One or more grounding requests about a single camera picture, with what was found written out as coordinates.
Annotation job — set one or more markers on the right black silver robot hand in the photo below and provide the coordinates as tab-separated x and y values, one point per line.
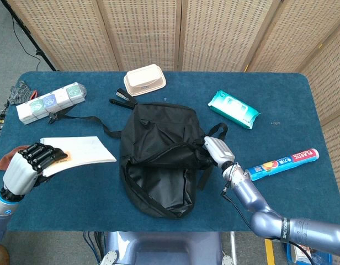
218	150

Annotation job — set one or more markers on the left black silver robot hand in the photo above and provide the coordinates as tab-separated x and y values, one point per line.
19	174

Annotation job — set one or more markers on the black backpack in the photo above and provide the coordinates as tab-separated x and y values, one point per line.
164	138

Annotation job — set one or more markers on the white spiral notebook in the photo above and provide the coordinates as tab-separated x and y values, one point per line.
84	151

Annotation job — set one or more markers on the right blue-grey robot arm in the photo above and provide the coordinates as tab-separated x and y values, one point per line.
269	220

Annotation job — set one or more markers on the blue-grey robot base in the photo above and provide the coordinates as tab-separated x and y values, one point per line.
159	245

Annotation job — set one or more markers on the brown cloth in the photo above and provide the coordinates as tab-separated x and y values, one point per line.
4	163

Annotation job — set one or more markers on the teal wet wipes pack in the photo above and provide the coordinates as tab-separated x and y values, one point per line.
233	109

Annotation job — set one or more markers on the blue plastic wrap box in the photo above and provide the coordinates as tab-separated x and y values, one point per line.
283	163

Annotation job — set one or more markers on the white tissue multipack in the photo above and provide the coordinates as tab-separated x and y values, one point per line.
48	103

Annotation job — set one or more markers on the grey patterned cloth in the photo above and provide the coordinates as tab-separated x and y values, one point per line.
19	94

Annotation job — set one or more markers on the beige plastic lunch box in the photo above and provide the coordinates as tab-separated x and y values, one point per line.
143	78

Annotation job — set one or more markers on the black stapler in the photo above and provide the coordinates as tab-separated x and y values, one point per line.
122	95

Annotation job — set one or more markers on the blue box with label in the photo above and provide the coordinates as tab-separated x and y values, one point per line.
299	255

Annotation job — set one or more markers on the black tripod leg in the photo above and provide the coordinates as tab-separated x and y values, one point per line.
29	38

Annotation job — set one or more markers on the woven bamboo folding screen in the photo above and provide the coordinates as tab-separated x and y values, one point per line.
148	33

